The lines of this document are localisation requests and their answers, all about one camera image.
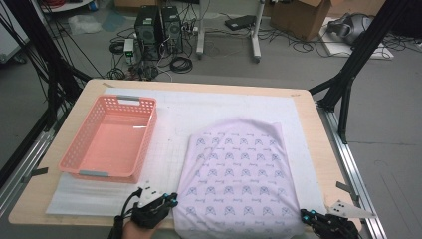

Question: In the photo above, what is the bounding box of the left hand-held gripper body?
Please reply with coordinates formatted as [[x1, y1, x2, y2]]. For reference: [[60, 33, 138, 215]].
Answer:
[[130, 180, 170, 230]]

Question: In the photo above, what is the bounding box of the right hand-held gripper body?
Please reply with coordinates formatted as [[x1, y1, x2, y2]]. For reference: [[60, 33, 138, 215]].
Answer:
[[312, 199, 376, 239]]

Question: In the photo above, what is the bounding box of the lavender printed towel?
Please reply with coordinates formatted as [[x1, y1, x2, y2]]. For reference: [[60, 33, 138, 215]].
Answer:
[[172, 119, 307, 239]]

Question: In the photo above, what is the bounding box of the pink plastic basket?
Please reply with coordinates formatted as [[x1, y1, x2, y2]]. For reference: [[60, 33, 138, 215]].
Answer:
[[58, 94, 158, 184]]

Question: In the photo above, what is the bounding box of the person's left hand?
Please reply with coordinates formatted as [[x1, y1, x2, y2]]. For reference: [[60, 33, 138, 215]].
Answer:
[[121, 218, 161, 239]]

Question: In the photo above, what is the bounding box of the white grid mat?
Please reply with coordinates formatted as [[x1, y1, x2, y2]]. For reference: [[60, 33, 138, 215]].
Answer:
[[45, 87, 329, 224]]

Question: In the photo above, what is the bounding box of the small white device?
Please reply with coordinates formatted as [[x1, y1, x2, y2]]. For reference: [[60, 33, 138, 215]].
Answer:
[[122, 38, 135, 64]]

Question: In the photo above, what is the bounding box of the white board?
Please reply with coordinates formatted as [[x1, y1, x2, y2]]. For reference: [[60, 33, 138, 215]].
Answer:
[[319, 16, 395, 61]]

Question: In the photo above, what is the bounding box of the black computer tower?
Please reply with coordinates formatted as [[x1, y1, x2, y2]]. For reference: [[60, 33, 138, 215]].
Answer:
[[133, 4, 163, 62], [160, 5, 184, 55]]

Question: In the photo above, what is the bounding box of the white metal stand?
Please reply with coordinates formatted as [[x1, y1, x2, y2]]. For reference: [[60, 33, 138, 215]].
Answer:
[[195, 0, 267, 64]]

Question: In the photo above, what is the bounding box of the teal sheet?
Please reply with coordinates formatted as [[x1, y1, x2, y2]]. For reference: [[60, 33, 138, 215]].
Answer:
[[101, 9, 127, 33]]

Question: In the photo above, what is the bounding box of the flat black box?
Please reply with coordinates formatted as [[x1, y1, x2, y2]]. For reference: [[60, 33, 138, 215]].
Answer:
[[224, 14, 257, 32]]

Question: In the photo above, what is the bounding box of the grey headset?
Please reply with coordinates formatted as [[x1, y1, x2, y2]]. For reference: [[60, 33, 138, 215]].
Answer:
[[326, 12, 374, 46]]

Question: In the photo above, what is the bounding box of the clear plastic bag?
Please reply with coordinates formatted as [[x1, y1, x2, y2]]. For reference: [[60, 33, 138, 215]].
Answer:
[[68, 13, 103, 36]]

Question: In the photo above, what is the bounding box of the open cardboard box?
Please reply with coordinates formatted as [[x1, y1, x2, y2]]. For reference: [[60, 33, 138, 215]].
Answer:
[[270, 0, 332, 42]]

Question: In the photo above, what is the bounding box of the round white table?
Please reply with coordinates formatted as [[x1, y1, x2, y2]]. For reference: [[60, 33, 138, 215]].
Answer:
[[39, 0, 94, 14]]

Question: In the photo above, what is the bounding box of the white cabinet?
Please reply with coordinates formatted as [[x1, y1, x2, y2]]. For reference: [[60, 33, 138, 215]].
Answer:
[[0, 0, 30, 64]]

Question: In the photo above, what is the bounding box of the grey metal bracket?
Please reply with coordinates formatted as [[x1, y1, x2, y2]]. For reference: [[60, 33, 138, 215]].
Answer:
[[335, 180, 361, 202], [21, 166, 50, 184]]

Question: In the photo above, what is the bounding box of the aluminium rail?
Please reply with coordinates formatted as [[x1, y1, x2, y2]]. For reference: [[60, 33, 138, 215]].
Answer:
[[0, 127, 57, 217], [317, 105, 388, 239]]

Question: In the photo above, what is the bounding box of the coil of black cable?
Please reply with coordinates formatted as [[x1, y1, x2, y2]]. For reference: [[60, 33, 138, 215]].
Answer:
[[169, 56, 194, 75]]

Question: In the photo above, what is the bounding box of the black frame stand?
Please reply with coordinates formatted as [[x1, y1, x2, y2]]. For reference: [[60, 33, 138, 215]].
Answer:
[[308, 0, 412, 145], [0, 0, 93, 131]]

